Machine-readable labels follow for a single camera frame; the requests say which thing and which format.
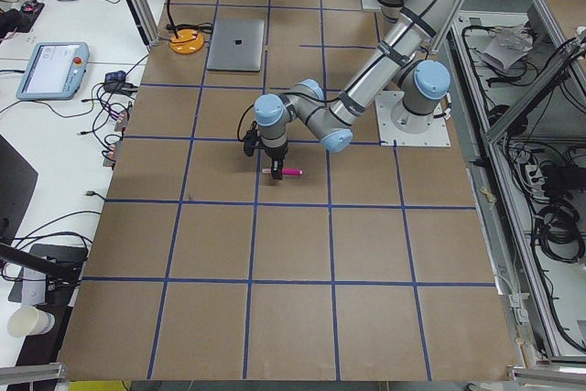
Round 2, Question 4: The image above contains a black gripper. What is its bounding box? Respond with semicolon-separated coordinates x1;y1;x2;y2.
261;137;288;179

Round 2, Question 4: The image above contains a pink marker pen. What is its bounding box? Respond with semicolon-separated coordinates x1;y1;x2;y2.
261;168;303;176

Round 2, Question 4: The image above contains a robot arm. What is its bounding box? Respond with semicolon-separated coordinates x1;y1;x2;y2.
243;0;454;179

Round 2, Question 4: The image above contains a grey closed laptop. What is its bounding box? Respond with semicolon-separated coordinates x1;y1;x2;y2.
207;17;265;72

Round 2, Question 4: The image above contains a blue teach pendant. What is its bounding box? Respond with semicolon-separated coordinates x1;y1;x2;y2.
16;42;90;101

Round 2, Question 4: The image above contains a white paper cup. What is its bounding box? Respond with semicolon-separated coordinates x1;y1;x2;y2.
7;306;55;338

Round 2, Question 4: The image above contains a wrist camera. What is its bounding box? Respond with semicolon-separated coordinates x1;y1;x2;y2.
243;129;260;157

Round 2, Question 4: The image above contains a black lamp power cable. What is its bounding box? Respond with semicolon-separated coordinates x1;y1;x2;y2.
165;22;215;44

